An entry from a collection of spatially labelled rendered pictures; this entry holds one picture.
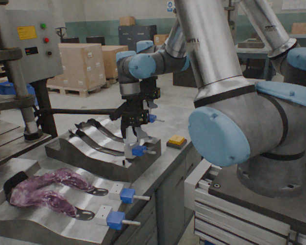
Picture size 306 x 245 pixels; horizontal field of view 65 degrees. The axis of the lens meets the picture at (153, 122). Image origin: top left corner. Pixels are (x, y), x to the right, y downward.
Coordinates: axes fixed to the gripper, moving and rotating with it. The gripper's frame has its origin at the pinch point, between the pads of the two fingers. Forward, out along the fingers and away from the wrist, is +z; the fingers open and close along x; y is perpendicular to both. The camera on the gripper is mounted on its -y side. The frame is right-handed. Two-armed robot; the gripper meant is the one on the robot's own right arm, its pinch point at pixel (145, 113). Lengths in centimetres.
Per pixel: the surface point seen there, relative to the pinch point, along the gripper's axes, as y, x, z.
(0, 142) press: -77, -37, 16
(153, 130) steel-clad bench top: -3.0, 12.0, 15.0
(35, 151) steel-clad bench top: -46, -36, 15
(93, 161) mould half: -3.2, -36.0, 8.2
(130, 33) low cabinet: -416, 570, 3
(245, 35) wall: -75, 622, 16
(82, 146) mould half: -11.3, -33.7, 4.5
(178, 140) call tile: 18.0, 0.8, 11.4
